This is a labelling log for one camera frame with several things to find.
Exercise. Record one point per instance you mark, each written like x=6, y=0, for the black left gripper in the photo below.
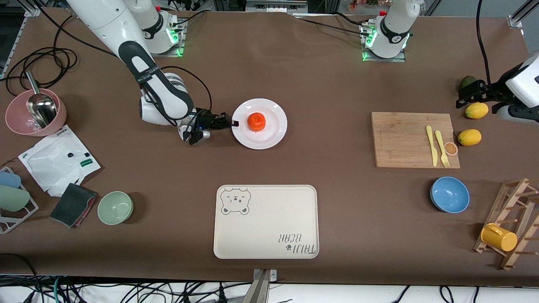
x=492, y=92

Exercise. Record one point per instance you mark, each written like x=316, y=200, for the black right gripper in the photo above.
x=206, y=119

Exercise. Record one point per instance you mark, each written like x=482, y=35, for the orange fruit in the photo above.
x=256, y=121

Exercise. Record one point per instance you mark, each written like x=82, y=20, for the white round plate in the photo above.
x=271, y=134

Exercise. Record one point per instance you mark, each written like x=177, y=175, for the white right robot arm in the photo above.
x=164, y=97

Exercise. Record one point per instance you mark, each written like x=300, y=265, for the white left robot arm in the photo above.
x=393, y=29

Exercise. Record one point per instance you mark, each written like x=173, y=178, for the dark green avocado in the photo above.
x=466, y=81

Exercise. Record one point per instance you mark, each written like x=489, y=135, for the yellow lemon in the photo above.
x=469, y=137
x=477, y=110

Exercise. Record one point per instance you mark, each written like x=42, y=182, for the orange slice piece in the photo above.
x=451, y=148

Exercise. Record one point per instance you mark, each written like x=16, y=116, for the yellow plastic fork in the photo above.
x=440, y=145

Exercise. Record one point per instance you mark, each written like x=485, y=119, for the yellow plastic knife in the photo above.
x=432, y=147

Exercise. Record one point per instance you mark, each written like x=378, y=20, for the wooden cutting board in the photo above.
x=396, y=130

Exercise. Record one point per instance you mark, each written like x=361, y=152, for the aluminium corner profile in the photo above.
x=31, y=8
x=517, y=19

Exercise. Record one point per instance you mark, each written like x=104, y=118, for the blue bowl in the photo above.
x=449, y=194

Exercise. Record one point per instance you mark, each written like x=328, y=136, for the cream bear print tray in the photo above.
x=269, y=227

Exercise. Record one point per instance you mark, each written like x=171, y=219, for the wooden cup rack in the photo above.
x=506, y=205

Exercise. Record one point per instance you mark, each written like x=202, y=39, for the pale green bowl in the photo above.
x=115, y=207

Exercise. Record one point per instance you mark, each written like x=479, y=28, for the yellow cup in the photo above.
x=501, y=240

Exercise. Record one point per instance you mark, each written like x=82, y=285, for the grey folded cloth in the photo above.
x=71, y=204

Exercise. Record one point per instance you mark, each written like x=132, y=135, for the white plastic bag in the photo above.
x=50, y=160

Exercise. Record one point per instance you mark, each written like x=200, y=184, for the metal scoop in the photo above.
x=41, y=107

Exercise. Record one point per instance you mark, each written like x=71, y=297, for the pink bowl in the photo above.
x=17, y=118

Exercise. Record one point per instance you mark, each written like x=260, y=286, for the light blue cup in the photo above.
x=9, y=179

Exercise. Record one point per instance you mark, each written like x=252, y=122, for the pale green cup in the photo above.
x=12, y=198

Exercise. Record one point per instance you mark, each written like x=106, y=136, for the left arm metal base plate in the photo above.
x=398, y=59

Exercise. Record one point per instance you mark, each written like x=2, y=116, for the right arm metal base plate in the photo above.
x=162, y=54

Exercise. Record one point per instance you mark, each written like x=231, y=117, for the metal frame structure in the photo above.
x=273, y=6

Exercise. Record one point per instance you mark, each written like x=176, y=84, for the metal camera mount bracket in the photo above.
x=259, y=290

